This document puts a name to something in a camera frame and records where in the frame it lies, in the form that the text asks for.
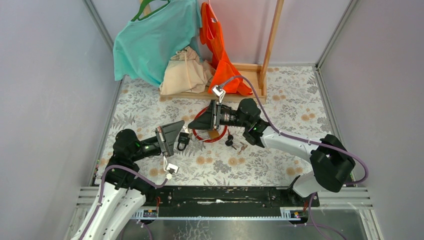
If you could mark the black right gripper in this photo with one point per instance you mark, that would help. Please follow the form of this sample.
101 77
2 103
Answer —
210 119

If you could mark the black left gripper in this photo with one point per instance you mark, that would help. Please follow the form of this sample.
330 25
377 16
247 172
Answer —
168 134

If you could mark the black headed key bunch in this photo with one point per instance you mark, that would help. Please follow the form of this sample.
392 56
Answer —
230 140

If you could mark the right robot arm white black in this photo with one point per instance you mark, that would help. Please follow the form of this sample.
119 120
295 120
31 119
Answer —
331 163

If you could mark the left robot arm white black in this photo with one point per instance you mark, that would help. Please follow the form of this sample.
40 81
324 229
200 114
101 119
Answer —
123 190

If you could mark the black padlock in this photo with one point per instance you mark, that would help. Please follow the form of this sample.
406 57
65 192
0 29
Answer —
183 141

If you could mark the orange garment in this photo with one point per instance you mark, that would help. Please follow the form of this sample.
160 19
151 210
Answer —
211 35

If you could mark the beige cloth bag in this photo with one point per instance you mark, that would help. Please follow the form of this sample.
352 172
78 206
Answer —
186 73

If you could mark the wooden clothes rack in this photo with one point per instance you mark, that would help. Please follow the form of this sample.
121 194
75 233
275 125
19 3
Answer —
255 73

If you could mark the teal t-shirt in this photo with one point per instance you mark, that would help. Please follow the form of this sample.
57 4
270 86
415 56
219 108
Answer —
144 47

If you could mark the floral table mat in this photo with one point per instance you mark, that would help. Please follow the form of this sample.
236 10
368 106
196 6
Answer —
293 104

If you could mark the green clothes hanger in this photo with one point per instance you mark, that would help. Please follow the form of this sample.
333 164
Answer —
145 10

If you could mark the red cable lock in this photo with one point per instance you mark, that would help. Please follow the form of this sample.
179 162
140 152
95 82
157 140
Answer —
222 134

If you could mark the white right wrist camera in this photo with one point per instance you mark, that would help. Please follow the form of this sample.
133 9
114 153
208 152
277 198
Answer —
219 92

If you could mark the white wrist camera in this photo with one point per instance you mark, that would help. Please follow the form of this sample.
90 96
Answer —
169 168
219 92

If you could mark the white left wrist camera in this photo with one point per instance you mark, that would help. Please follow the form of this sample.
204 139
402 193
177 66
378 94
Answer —
169 168

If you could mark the aluminium frame rail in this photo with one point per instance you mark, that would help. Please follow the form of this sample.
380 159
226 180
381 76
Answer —
348 198

